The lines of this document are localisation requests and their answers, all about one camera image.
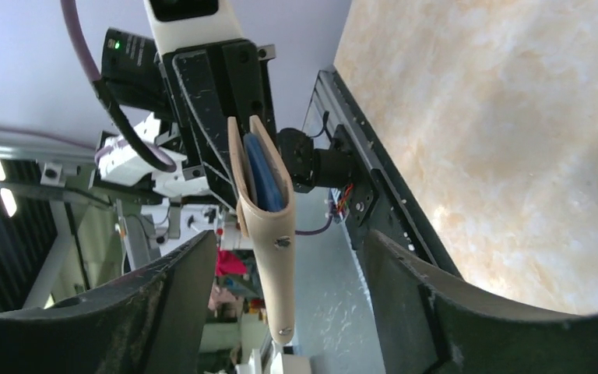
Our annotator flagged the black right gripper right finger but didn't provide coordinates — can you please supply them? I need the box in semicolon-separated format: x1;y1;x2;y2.
363;231;598;373

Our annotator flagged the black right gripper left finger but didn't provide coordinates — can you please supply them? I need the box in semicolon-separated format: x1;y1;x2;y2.
0;231;217;373

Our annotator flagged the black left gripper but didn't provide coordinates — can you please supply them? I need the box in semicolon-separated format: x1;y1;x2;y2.
160;39;276;208

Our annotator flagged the blue credit card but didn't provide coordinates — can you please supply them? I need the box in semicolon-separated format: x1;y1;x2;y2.
243;133;285;213

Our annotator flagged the beige leather card holder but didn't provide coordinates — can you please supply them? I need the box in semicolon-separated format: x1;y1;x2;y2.
227;115;297;345

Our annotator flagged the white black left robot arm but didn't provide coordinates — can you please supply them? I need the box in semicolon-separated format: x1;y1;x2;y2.
94;28;356;238

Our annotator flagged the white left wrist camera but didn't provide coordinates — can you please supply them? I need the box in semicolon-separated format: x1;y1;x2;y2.
143;1;244;56

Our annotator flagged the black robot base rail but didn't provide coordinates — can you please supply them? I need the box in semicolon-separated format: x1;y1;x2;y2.
301;65;461;374

